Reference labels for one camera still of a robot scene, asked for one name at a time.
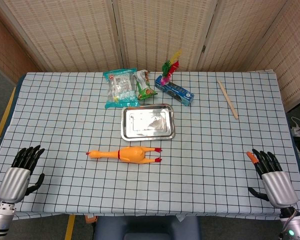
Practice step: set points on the silver metal tray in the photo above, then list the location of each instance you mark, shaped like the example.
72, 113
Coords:
148, 122

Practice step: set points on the green white snack bag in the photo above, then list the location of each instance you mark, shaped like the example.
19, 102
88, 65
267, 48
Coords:
144, 85

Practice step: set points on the beige folding screen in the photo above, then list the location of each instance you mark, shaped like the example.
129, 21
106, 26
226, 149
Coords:
152, 32

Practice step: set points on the yellow rubber chicken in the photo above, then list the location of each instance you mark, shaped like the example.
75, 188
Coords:
130, 154

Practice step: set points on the blue checked tablecloth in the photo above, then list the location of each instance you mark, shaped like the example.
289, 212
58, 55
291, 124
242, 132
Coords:
65, 125

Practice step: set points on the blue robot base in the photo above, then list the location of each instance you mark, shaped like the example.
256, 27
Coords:
147, 228

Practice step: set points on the teal snack bag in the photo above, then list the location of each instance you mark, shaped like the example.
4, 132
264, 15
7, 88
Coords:
121, 88

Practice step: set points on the colourful feather shuttlecock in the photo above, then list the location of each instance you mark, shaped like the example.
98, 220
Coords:
170, 67

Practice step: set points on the blue rectangular box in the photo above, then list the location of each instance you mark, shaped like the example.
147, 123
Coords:
175, 91

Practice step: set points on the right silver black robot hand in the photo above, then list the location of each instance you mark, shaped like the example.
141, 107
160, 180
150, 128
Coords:
277, 183

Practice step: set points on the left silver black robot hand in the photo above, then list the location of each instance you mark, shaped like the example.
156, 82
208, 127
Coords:
15, 178

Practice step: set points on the wooden stick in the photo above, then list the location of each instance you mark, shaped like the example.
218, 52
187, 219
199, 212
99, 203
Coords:
228, 99

